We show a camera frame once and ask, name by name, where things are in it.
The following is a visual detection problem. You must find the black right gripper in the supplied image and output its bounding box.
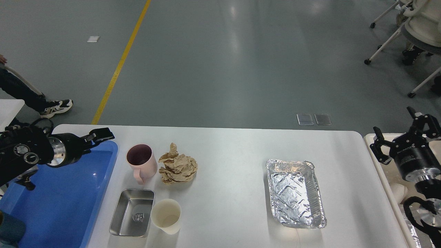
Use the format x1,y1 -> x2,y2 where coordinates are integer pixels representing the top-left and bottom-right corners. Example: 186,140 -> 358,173
369,106 -> 441,182

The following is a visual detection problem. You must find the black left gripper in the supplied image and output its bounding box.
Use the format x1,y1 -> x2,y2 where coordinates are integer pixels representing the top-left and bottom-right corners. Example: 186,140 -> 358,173
46,127 -> 115,168

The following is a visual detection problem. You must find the pink ribbed mug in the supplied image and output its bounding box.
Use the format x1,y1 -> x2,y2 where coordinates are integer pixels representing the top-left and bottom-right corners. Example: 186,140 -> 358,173
126,144 -> 158,185

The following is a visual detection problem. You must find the stainless steel tray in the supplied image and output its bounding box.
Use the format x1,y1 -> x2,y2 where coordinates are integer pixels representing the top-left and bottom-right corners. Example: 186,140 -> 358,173
109,189 -> 155,238

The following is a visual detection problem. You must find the aluminium foil tray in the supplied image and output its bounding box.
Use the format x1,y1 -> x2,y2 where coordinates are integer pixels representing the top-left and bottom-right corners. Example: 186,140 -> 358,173
266,159 -> 327,229

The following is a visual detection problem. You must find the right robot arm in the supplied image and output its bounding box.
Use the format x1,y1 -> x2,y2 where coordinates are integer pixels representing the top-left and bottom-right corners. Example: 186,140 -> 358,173
369,106 -> 441,248

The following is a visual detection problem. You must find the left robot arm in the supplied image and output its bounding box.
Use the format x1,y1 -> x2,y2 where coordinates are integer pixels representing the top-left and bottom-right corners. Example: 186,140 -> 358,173
0,118 -> 115,190

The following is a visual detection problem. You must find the beige plastic bin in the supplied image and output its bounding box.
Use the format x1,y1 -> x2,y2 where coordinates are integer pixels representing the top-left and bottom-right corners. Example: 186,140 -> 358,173
364,133 -> 441,248

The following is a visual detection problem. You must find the white cup in bin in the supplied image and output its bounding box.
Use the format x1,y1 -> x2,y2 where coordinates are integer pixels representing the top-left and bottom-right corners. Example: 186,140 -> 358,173
389,183 -> 408,205

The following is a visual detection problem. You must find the blue plastic bin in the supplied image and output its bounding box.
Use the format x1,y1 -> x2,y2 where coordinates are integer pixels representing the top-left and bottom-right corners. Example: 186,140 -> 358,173
1,141 -> 118,248

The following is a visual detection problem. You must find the crumpled brown paper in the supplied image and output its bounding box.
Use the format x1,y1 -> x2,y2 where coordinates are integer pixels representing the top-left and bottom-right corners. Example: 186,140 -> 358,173
158,143 -> 198,185

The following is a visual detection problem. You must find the floor outlet cover right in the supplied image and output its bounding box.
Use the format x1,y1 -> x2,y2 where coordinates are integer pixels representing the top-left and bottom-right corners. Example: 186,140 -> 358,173
314,114 -> 332,125

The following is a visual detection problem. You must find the floor outlet cover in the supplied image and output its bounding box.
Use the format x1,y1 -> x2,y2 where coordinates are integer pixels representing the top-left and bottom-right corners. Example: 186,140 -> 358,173
296,113 -> 314,126
314,114 -> 332,125

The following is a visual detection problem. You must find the white side table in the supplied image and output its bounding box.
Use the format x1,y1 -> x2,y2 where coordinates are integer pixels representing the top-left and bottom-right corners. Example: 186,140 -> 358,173
0,99 -> 25,132

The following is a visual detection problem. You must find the white floor paper scrap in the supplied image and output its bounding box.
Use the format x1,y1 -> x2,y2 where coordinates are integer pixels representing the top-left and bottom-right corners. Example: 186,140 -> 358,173
86,36 -> 100,43

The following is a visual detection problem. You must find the cream paper cup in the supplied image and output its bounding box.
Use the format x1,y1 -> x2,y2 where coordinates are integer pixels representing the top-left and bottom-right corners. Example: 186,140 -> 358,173
150,199 -> 182,235

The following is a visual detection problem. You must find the person in dark trousers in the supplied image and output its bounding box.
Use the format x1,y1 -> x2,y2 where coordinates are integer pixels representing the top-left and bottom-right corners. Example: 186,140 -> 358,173
0,69 -> 73,119

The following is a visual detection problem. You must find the floor outlet cover left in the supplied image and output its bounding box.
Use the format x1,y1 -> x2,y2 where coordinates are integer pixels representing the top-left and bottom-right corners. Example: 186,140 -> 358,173
296,113 -> 314,126

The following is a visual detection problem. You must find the white office chair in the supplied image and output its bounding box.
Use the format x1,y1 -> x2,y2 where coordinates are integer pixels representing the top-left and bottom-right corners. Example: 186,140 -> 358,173
364,0 -> 441,98

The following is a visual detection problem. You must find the foil tray in bin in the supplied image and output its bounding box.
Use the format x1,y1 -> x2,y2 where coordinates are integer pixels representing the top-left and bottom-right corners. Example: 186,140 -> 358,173
399,205 -> 433,248

